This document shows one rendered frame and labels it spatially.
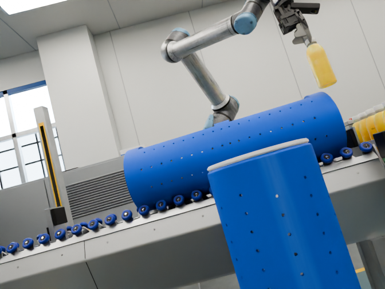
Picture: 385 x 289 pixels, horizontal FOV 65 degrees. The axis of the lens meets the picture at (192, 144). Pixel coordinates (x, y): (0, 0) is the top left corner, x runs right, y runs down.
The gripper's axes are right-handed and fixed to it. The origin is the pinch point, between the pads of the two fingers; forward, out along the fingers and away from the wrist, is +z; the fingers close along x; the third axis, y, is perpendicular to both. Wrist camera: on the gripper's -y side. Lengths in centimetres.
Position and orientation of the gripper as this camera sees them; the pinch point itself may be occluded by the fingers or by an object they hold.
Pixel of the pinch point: (310, 41)
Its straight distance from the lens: 138.7
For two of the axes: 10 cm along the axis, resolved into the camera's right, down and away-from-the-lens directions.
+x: -1.9, -1.2, -9.7
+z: 3.6, 9.1, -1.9
